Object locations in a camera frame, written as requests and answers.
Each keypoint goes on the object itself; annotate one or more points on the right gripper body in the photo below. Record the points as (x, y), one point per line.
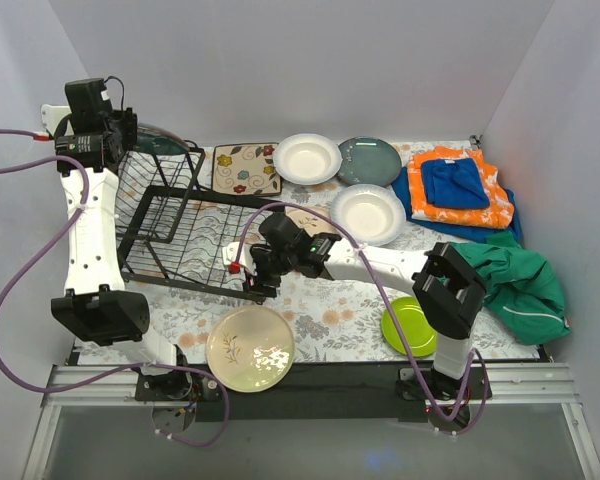
(259, 281)

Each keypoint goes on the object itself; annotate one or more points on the white bowl plate rear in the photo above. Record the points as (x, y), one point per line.
(307, 159)

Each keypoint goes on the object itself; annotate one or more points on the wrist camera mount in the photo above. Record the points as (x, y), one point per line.
(52, 116)
(237, 261)

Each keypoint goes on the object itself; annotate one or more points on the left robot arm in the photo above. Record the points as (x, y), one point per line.
(91, 141)

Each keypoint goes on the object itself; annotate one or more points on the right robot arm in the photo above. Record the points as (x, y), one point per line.
(448, 289)

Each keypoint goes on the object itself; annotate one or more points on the white bowl plate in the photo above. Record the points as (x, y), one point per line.
(307, 159)
(370, 214)

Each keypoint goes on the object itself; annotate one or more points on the dark blue cloth underneath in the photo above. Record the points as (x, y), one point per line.
(476, 234)

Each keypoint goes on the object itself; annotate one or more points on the green jacket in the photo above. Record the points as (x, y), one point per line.
(522, 288)

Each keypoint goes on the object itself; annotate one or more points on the orange floral cloth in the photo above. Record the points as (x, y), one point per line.
(498, 215)

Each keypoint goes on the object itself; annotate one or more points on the square floral plate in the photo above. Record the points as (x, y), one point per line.
(245, 170)

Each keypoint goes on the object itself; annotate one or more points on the large dark teal plate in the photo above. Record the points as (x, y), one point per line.
(157, 141)

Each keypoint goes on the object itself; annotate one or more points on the pink cream plate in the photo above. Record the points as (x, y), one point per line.
(312, 224)

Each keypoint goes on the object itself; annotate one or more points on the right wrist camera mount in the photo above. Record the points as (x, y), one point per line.
(237, 261)

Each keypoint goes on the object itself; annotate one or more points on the small teal plate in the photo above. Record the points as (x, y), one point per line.
(368, 160)

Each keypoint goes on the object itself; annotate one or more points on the black wire dish rack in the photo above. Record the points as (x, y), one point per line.
(172, 226)

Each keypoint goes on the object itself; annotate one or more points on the blue folded cloth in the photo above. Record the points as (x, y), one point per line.
(454, 184)

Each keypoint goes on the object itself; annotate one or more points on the white bowl plate front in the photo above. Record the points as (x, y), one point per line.
(370, 214)

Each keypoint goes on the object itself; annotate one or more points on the cream green plate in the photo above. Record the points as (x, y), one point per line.
(250, 349)

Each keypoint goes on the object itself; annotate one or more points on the lime green plate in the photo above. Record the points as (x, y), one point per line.
(420, 336)

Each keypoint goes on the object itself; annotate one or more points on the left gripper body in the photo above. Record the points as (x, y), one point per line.
(127, 126)

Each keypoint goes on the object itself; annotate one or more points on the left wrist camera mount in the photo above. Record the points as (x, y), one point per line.
(52, 116)

